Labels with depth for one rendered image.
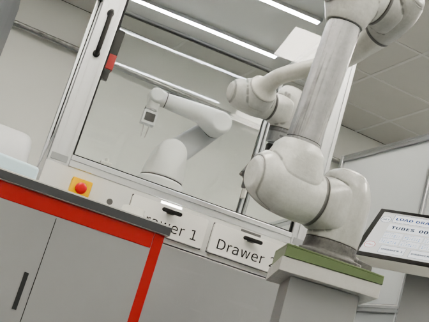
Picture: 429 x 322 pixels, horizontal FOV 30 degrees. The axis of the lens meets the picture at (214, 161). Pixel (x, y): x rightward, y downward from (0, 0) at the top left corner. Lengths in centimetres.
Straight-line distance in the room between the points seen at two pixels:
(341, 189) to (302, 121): 22
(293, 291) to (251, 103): 74
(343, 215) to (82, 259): 73
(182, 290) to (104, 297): 70
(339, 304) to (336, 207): 27
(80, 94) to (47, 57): 337
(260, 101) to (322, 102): 44
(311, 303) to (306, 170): 36
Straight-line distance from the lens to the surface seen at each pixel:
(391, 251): 294
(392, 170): 490
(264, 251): 295
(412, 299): 296
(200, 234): 288
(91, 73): 292
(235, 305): 292
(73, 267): 220
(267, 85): 266
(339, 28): 234
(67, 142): 285
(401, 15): 244
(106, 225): 222
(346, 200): 229
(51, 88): 620
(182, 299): 287
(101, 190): 283
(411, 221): 309
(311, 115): 226
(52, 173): 282
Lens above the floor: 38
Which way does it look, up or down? 15 degrees up
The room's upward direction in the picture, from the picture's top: 17 degrees clockwise
